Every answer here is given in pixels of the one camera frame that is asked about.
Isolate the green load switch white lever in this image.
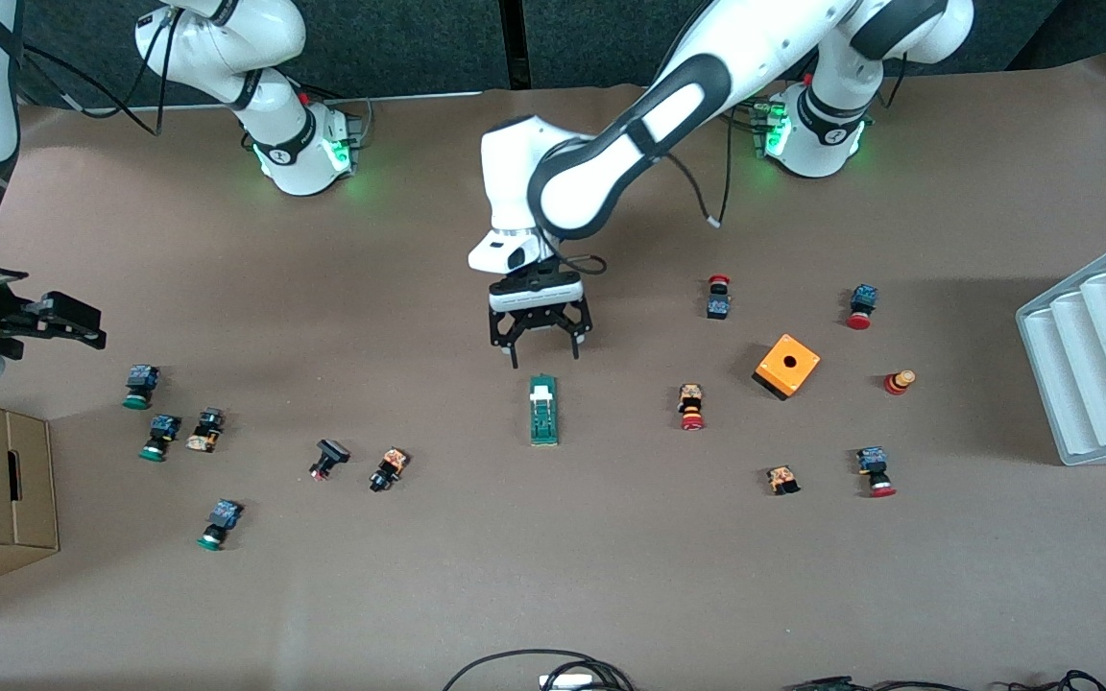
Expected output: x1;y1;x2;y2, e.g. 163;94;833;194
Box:
528;374;561;447

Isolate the green push button blue block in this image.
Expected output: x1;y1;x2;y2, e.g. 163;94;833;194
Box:
139;415;181;463
197;499;245;552
123;365;161;411

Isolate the black button orange block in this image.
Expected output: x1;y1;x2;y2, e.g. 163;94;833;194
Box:
369;446;411;493

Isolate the black square button red base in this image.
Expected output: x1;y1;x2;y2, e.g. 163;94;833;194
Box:
309;439;352;482

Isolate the red button blue block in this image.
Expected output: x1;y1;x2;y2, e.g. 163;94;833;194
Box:
846;284;879;331
856;446;898;499

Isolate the grey ribbed plastic tray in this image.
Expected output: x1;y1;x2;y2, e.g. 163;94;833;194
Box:
1016;228;1106;466

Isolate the black tan switch module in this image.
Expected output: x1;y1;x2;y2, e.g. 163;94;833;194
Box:
185;408;226;453

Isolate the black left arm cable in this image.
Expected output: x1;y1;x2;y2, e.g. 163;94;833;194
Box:
663;101;736;229

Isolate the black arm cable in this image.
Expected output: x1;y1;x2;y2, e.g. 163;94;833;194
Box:
17;8;175;135
663;101;736;229

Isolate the orange button enclosure box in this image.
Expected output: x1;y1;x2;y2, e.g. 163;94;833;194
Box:
753;333;822;401

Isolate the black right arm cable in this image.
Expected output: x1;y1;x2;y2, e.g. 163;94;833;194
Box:
17;8;175;135

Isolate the black base cable bundle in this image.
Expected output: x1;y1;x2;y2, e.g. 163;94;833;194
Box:
724;96;767;135

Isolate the black looped floor cable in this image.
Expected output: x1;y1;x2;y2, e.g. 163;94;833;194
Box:
443;650;633;691

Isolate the black thin cable bundle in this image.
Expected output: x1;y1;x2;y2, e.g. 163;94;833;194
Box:
785;670;1106;691

